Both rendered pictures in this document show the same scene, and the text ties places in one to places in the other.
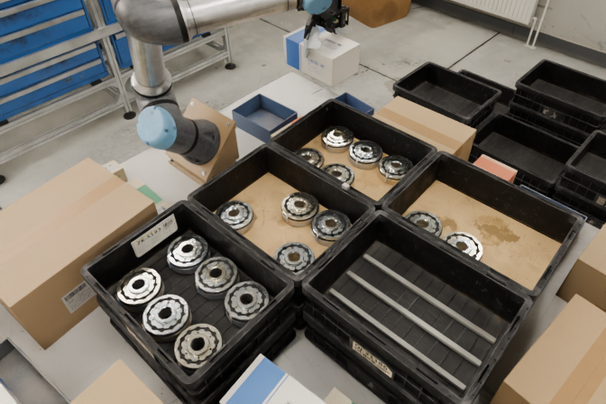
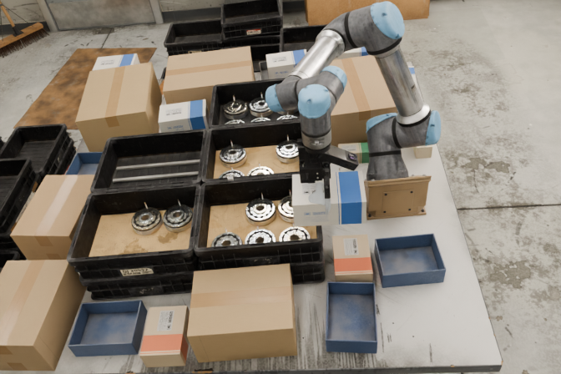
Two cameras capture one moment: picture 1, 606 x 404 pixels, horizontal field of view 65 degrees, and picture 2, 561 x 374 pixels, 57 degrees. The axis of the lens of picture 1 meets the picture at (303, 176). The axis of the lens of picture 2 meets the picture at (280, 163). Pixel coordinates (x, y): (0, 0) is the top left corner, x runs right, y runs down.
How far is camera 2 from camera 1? 2.17 m
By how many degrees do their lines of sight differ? 87
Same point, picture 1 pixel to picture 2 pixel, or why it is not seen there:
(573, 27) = not seen: outside the picture
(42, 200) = (378, 82)
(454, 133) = (203, 314)
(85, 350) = not seen: hidden behind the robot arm
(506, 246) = (120, 249)
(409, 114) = (260, 308)
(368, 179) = (242, 231)
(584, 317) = (63, 225)
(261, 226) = (272, 161)
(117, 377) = (245, 78)
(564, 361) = (72, 199)
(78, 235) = not seen: hidden behind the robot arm
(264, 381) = (194, 111)
